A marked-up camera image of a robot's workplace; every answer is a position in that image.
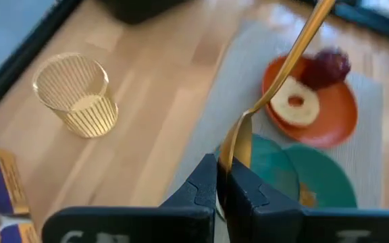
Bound black toaster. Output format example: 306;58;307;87
98;0;190;25

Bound clear glass with gold stripes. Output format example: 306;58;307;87
32;52;120;139

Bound blue faceted tumbler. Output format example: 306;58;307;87
213;133;301;220

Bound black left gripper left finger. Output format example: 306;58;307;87
159;153;218;212

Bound brown cereal flakes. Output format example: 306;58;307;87
298;182;317;208

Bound purple grape bunch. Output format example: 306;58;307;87
299;47;352;91

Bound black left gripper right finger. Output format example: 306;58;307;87
217;157;304;243

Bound orange plate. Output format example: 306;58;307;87
261;53;359;150

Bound gold spoon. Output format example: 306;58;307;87
214;0;336;210

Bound grey woven placemat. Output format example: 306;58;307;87
162;20;384;210

